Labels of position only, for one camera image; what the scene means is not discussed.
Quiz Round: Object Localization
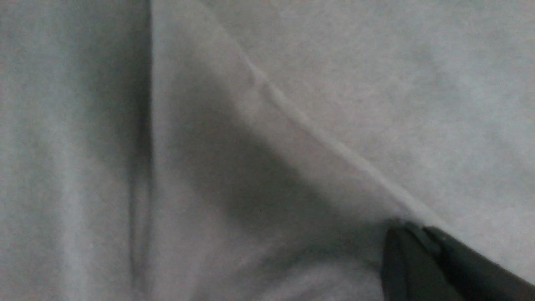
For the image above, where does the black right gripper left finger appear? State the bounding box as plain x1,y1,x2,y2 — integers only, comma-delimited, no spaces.
381,224,464,301

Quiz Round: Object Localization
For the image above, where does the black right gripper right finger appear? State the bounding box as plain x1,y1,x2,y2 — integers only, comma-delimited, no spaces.
423,227,535,301

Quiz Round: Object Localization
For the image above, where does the gray long-sleeved shirt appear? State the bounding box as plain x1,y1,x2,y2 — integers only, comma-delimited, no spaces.
1,0,534,301

